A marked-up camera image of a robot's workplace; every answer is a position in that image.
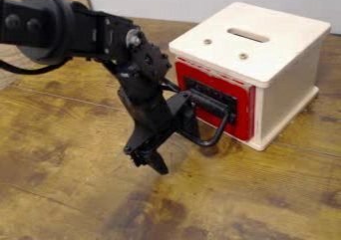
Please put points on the red drawer front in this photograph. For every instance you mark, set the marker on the red drawer front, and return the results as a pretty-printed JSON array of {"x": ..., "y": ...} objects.
[{"x": 224, "y": 88}]

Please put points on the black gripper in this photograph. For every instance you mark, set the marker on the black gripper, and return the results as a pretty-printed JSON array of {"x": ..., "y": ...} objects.
[{"x": 158, "y": 107}]

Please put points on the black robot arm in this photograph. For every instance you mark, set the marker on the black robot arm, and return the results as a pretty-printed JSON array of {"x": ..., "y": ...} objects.
[{"x": 57, "y": 30}]

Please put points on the black metal drawer handle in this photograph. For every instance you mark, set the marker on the black metal drawer handle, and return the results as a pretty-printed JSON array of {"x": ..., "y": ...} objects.
[{"x": 220, "y": 109}]

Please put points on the white wooden box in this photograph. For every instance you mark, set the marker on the white wooden box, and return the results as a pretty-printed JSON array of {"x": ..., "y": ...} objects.
[{"x": 257, "y": 55}]

